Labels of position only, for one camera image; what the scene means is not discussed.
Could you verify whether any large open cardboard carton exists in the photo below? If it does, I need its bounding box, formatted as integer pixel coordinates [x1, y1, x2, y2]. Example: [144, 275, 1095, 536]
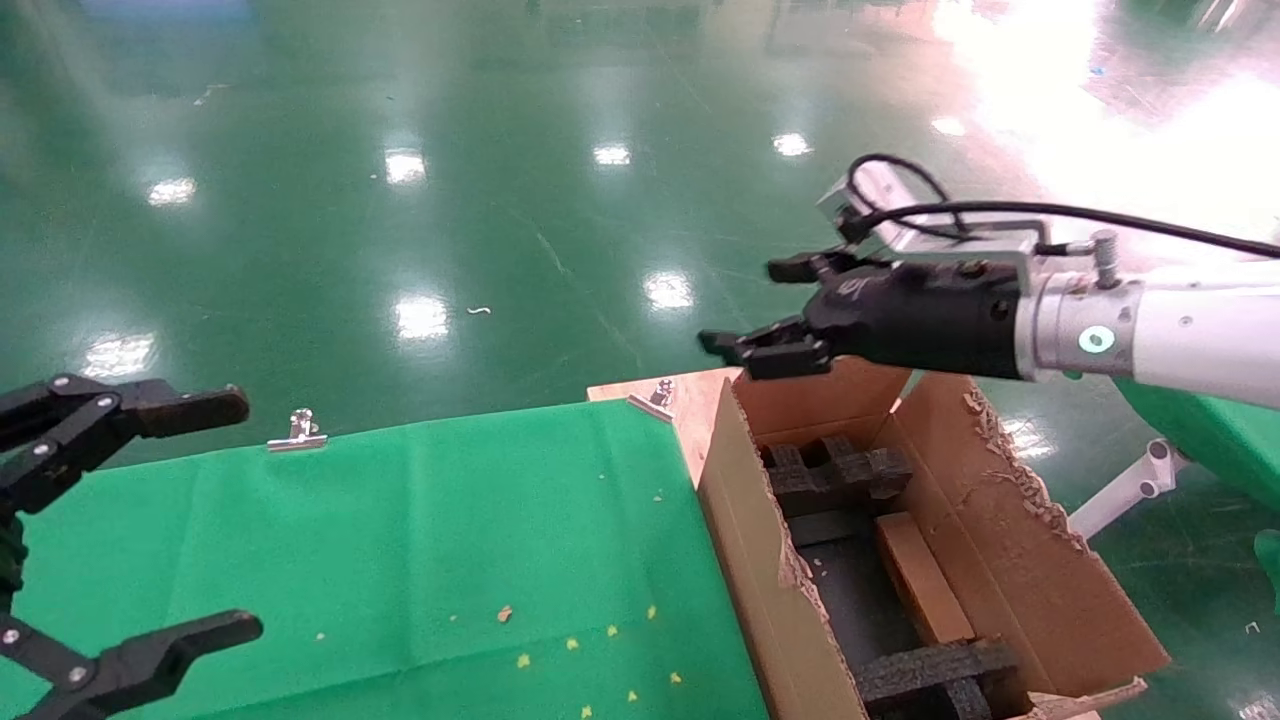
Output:
[670, 355, 1171, 720]

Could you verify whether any small green fabric piece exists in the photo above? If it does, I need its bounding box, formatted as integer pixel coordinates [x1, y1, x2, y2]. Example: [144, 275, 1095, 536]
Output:
[1252, 530, 1280, 613]

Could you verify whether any black camera cable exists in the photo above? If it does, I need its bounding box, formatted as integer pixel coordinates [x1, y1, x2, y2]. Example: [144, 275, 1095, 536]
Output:
[845, 153, 1280, 261]

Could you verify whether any green cloth with draped corner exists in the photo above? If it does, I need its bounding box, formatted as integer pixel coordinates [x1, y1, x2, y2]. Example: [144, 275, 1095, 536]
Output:
[1115, 378, 1280, 511]

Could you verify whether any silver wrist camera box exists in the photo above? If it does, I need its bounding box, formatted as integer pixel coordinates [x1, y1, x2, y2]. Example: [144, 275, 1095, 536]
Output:
[818, 160, 1046, 276]

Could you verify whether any white pipe frame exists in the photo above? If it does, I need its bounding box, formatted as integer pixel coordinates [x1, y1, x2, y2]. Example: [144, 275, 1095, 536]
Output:
[1065, 438, 1191, 541]

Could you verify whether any black cross foam insert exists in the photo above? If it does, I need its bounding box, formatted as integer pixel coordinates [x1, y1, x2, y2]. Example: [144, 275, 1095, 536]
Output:
[850, 638, 1021, 720]

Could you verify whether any small brown cardboard box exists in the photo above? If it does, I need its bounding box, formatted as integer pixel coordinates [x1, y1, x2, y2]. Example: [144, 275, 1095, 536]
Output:
[875, 512, 976, 646]

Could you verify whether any black notched foam insert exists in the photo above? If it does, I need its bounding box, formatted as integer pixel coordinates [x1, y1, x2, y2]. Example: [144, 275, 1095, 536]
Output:
[760, 435, 913, 547]

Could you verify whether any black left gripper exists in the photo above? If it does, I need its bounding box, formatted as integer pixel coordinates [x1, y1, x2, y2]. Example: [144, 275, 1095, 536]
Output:
[0, 375, 266, 720]

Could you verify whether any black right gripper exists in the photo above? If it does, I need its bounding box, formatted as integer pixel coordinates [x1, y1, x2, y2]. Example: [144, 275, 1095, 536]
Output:
[697, 248, 1027, 382]

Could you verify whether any silver binder clip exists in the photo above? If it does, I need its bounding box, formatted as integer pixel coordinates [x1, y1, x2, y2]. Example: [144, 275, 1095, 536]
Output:
[265, 408, 328, 454]
[627, 378, 677, 424]

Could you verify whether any large green table cloth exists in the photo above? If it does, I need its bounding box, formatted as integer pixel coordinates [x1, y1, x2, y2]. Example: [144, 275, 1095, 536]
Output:
[0, 400, 771, 720]

